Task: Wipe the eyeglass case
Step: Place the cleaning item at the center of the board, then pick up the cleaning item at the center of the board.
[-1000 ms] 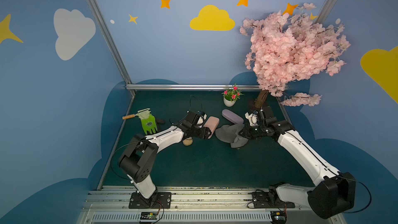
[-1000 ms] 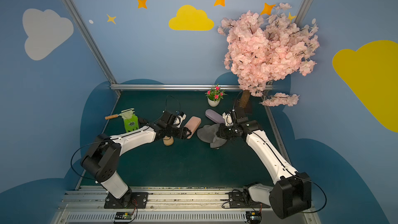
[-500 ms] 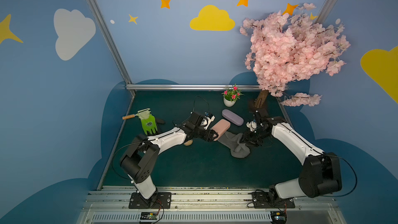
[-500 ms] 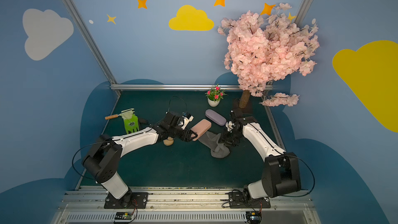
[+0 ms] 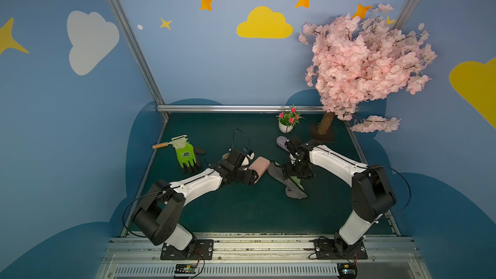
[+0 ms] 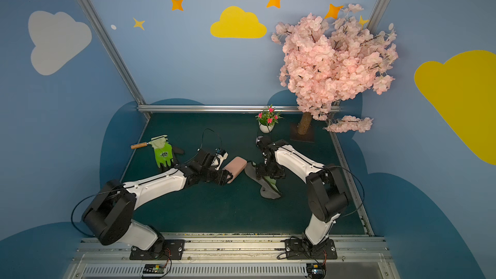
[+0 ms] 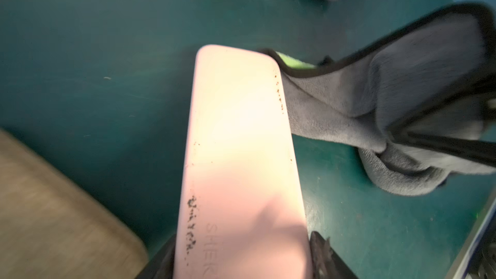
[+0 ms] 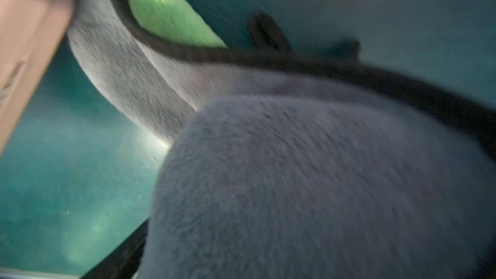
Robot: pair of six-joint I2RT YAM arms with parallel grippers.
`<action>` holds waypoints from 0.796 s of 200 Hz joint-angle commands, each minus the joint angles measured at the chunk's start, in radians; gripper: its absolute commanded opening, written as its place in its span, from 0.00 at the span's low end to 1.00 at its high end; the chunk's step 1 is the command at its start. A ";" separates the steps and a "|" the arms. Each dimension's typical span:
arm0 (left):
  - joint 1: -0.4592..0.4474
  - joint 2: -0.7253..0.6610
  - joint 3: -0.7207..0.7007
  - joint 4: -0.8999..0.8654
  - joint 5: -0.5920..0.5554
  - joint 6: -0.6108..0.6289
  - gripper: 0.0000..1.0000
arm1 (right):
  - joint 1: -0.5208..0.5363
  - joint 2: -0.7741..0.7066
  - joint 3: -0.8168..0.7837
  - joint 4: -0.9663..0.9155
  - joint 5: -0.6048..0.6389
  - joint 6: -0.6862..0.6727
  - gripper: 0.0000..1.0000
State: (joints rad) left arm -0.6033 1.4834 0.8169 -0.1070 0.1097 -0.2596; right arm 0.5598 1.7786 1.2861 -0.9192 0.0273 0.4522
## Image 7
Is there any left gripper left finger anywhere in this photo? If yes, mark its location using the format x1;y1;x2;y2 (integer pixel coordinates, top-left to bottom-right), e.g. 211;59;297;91
135;235;176;279

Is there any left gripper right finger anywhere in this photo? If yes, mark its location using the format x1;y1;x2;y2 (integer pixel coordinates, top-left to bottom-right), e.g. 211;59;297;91
309;231;358;279

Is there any pink eyeglass case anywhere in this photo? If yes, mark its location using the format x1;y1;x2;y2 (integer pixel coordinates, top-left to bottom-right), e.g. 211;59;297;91
173;45;313;278

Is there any grey green microfibre cloth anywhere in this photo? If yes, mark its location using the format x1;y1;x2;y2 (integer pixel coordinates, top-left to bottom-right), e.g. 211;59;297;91
264;3;495;196

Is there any beige cork eyeglass case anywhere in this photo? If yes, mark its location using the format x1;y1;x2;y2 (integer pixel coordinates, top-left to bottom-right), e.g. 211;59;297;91
1;132;149;278

